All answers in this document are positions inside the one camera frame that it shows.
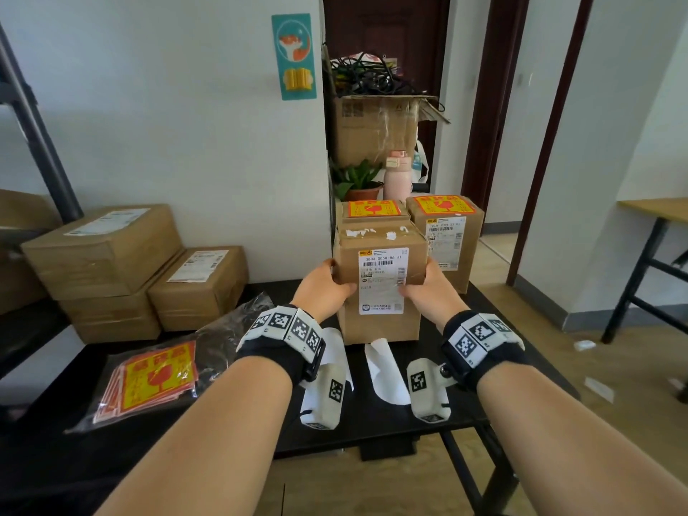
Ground person's left hand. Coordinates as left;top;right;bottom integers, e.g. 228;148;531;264
290;257;358;323

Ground person's right hand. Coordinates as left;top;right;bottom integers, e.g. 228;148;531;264
397;256;469;334

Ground white sticker backing paper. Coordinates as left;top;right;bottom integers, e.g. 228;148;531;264
364;338;412;408
317;327;355;393

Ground small cardboard parcel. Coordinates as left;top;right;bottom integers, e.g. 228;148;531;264
406;194;486;295

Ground single red yellow sticker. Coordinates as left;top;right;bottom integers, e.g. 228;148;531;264
346;200;409;219
412;196;478;216

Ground clear plastic bag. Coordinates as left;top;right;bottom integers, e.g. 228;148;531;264
64;292;275;435

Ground large box with cables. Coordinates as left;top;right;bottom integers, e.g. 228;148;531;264
322;0;452;194
330;95;452;168

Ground stack of red yellow stickers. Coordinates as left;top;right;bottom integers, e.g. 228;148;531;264
94;340;199;425

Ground stack of cardboard boxes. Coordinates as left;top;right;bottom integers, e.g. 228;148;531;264
20;204;186;345

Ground pile of cardboard boxes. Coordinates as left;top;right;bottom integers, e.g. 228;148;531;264
0;188;63;316

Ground person's left forearm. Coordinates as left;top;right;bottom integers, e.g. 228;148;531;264
96;355;294;516

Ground person's right forearm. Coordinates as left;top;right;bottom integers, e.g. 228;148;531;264
475;362;688;516

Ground black wristband white markers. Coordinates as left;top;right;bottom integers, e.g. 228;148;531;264
234;305;328;385
441;310;530;393

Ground potted green plant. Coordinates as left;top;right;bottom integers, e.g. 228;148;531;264
330;158;383;202

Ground pink water bottle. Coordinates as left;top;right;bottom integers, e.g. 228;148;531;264
382;150;414;202

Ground white plastic bag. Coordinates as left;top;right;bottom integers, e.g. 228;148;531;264
411;139;431;183

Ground wood-top desk black legs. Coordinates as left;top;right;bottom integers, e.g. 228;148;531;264
601;197;688;403

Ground black metal shelf rack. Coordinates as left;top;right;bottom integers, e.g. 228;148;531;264
0;21;85;420

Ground thin dark brown door frame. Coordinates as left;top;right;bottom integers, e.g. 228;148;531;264
506;0;595;285

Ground thick dark brown door frame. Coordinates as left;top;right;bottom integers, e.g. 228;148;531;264
461;0;530;210

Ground yellow wall holder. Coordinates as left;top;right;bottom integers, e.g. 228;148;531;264
283;67;315;92

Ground bundle of black cables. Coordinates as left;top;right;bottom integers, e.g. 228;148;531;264
328;52;447;113

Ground teal wall poster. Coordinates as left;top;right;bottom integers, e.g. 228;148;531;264
271;13;318;101

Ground large open box with cables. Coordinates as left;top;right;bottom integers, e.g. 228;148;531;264
322;0;452;194

